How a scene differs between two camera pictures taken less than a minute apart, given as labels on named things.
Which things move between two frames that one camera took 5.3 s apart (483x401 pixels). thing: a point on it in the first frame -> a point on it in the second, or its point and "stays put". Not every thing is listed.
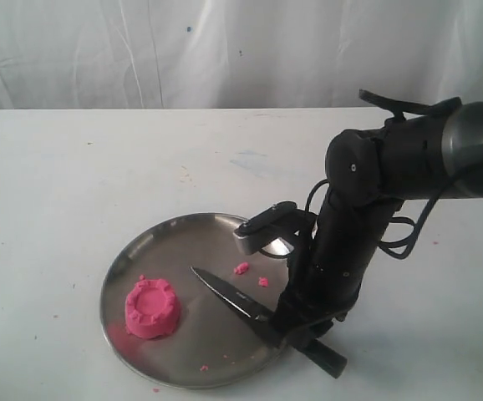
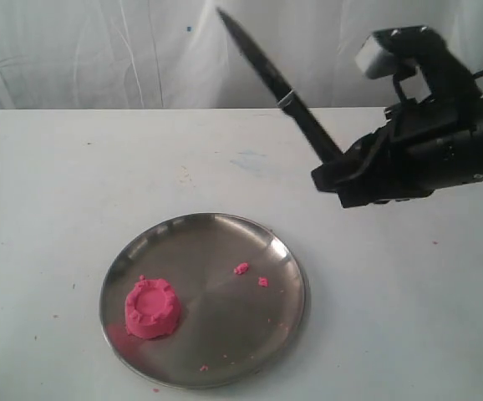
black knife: (264, 321) -> (285, 96)
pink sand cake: (152, 312) stays put
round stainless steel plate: (212, 345) stays put
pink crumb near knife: (241, 268) stays put
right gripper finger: (284, 318) -> (371, 185)
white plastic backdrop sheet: (236, 54) stays put
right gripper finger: (302, 335) -> (327, 176)
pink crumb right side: (263, 281) stays put
